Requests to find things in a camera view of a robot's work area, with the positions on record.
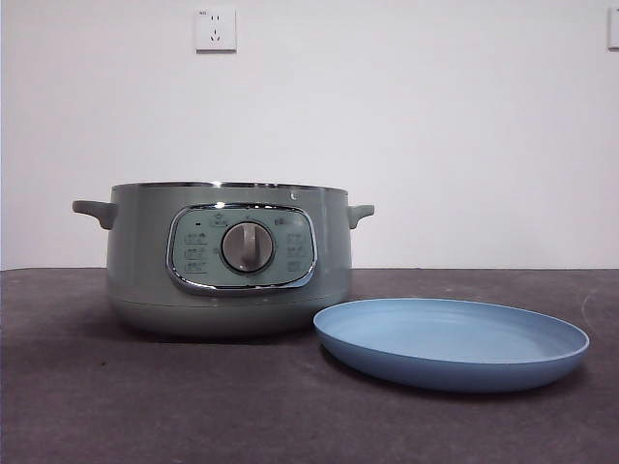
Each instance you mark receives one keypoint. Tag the pale green electric steamer pot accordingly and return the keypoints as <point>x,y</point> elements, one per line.
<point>145,290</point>

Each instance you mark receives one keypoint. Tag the blue round plate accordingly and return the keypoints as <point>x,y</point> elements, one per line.
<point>450,357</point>

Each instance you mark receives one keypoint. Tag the white wall switch plate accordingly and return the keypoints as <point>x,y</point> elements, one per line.
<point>614,29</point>

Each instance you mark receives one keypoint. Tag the white wall socket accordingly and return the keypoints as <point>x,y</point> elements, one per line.
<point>216,30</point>

